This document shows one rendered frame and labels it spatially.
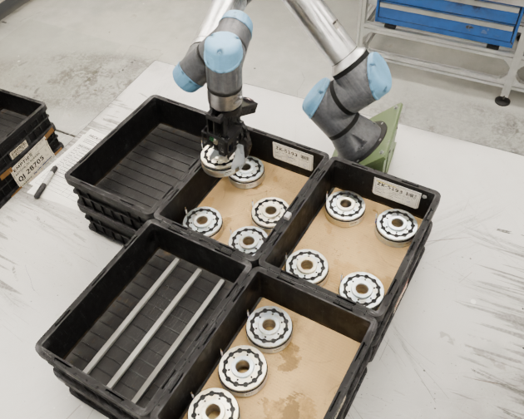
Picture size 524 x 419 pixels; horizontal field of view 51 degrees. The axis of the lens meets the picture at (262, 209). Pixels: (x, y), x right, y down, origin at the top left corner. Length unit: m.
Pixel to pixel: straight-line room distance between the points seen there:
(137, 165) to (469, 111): 2.04
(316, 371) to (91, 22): 3.34
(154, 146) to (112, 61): 2.03
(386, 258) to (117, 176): 0.79
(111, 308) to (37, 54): 2.80
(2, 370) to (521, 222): 1.44
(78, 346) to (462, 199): 1.13
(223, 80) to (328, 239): 0.51
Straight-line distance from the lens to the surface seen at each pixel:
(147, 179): 1.61
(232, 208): 1.48
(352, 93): 1.55
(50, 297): 1.60
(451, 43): 3.16
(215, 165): 1.35
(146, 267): 1.40
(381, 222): 1.42
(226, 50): 1.10
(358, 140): 1.64
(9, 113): 2.63
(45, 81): 3.69
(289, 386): 1.20
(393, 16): 3.19
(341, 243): 1.40
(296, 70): 3.39
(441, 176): 1.78
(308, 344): 1.24
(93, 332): 1.34
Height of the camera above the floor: 1.94
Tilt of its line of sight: 49 degrees down
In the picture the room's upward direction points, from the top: 5 degrees counter-clockwise
